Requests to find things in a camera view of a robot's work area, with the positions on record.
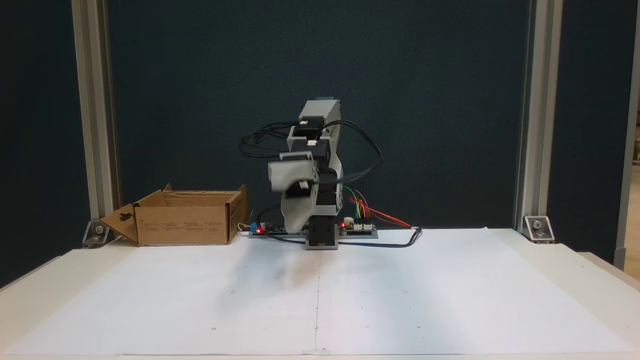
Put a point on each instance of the grey ridged fixed gripper jaw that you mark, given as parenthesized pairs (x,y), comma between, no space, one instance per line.
(297,215)

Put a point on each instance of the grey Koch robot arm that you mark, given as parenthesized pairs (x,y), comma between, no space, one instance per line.
(320,111)

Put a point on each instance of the blue circuit board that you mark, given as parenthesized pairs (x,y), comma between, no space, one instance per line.
(270,230)

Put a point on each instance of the servo controller circuit board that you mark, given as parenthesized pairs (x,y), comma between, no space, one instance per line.
(360,227)

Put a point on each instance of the brown cardboard box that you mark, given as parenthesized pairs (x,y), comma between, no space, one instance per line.
(180,225)

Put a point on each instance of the grey metal corner bracket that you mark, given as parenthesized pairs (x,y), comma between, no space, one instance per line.
(539,229)
(96,232)

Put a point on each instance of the aluminium frame post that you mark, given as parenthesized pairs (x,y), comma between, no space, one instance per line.
(629,150)
(95,100)
(537,100)

